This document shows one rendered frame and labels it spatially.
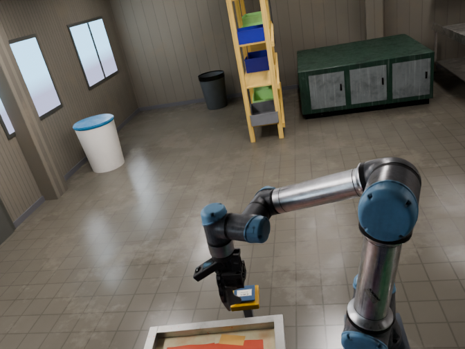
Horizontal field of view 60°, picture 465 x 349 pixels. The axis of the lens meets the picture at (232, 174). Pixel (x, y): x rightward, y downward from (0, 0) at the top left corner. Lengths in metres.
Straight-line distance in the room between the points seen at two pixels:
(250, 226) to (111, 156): 5.41
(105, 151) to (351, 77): 3.91
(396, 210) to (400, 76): 5.92
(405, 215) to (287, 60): 7.80
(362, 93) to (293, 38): 2.38
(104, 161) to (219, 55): 3.59
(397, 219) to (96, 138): 5.63
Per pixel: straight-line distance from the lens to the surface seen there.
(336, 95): 6.67
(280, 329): 1.75
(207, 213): 1.12
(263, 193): 1.19
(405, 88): 6.82
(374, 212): 0.90
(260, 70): 6.77
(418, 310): 3.23
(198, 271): 1.28
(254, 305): 1.92
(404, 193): 0.89
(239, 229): 1.10
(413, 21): 8.78
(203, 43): 8.71
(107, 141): 6.31
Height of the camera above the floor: 2.28
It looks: 26 degrees down
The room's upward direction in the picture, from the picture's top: 12 degrees counter-clockwise
